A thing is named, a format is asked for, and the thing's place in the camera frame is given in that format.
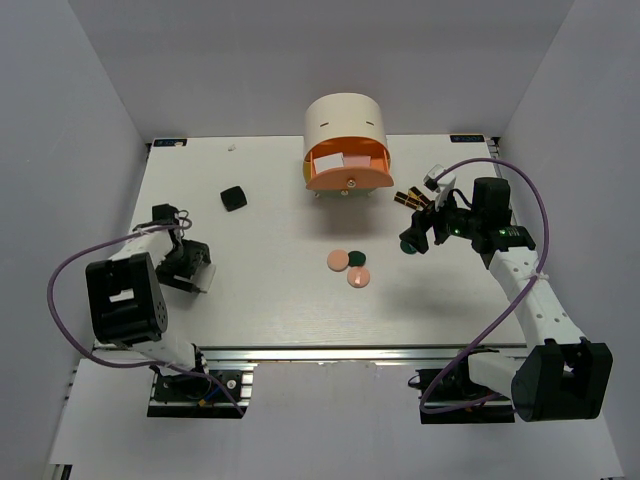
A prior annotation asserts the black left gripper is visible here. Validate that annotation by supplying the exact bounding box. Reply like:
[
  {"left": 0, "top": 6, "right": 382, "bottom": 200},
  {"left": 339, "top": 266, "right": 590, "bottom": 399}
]
[{"left": 156, "top": 239, "right": 211, "bottom": 292}]

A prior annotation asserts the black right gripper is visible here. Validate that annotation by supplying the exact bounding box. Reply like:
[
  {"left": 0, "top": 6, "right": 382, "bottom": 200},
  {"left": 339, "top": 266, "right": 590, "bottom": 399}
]
[{"left": 399, "top": 185, "right": 482, "bottom": 254}]

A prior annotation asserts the green round compact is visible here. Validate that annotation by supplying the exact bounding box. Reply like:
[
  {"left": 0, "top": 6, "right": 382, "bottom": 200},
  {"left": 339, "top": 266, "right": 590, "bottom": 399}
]
[{"left": 400, "top": 241, "right": 417, "bottom": 255}]

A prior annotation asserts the black square compact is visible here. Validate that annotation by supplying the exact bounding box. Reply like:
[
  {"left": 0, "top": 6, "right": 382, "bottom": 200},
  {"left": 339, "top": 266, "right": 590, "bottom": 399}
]
[{"left": 220, "top": 185, "right": 248, "bottom": 212}]

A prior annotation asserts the orange top drawer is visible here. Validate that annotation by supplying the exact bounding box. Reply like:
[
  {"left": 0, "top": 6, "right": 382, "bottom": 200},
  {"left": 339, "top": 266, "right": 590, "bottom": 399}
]
[{"left": 303, "top": 137, "right": 394, "bottom": 191}]

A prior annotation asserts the pink square compact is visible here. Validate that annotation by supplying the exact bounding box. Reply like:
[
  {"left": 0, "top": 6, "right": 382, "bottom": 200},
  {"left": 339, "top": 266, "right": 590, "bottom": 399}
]
[{"left": 343, "top": 155, "right": 371, "bottom": 168}]

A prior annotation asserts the white square compact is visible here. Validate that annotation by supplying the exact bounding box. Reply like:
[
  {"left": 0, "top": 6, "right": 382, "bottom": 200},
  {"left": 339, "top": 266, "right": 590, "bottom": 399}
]
[{"left": 313, "top": 153, "right": 344, "bottom": 174}]

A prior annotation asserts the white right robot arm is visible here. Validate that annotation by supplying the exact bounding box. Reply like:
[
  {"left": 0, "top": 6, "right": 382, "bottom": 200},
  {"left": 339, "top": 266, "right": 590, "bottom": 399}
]
[{"left": 400, "top": 173, "right": 613, "bottom": 422}]

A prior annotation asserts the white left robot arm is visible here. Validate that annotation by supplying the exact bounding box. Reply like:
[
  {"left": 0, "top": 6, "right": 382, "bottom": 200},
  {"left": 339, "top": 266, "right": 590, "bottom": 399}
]
[{"left": 85, "top": 204, "right": 216, "bottom": 399}]

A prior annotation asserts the black gold lipstick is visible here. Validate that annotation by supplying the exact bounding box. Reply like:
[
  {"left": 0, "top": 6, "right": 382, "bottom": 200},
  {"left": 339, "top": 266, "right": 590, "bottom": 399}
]
[
  {"left": 394, "top": 192, "right": 422, "bottom": 210},
  {"left": 408, "top": 187, "right": 429, "bottom": 204}
]

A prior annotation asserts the dark green powder puff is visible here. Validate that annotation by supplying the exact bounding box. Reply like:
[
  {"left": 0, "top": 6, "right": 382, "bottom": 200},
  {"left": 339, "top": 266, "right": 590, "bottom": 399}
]
[{"left": 348, "top": 250, "right": 367, "bottom": 267}]

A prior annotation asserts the peach puff with ribbon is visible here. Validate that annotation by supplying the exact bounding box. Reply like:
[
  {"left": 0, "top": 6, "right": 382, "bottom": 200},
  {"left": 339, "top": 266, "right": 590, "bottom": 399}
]
[{"left": 347, "top": 266, "right": 371, "bottom": 288}]

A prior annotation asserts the peach powder puff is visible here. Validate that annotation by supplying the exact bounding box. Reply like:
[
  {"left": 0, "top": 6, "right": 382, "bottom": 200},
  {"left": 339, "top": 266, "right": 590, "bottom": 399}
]
[{"left": 327, "top": 249, "right": 349, "bottom": 272}]

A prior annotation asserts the grey bottom drawer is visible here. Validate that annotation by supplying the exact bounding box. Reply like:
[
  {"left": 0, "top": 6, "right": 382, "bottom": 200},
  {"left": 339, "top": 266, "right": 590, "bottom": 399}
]
[{"left": 314, "top": 189, "right": 373, "bottom": 199}]

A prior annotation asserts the left blue table label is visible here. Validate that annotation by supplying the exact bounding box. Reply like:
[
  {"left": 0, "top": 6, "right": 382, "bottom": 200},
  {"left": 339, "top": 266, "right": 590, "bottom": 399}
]
[{"left": 152, "top": 138, "right": 187, "bottom": 148}]

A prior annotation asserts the yellow middle drawer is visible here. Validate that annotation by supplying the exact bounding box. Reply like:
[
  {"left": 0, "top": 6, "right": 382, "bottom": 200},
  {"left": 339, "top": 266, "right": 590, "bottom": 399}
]
[{"left": 303, "top": 160, "right": 312, "bottom": 184}]

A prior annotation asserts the cream round drawer organizer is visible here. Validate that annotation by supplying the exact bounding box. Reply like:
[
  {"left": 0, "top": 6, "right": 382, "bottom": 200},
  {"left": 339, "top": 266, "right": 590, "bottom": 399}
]
[{"left": 303, "top": 93, "right": 389, "bottom": 160}]

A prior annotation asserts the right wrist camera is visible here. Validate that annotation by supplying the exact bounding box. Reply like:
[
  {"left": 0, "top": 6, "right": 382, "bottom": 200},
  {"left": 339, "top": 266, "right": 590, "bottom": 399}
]
[{"left": 423, "top": 164, "right": 456, "bottom": 211}]

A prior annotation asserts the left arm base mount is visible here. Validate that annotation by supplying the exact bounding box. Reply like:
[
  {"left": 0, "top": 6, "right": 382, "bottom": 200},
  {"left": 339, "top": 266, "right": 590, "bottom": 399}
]
[{"left": 147, "top": 352, "right": 253, "bottom": 419}]

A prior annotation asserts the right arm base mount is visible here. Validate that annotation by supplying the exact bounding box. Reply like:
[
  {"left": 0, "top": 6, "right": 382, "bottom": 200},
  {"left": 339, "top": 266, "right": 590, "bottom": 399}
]
[{"left": 407, "top": 349, "right": 516, "bottom": 425}]

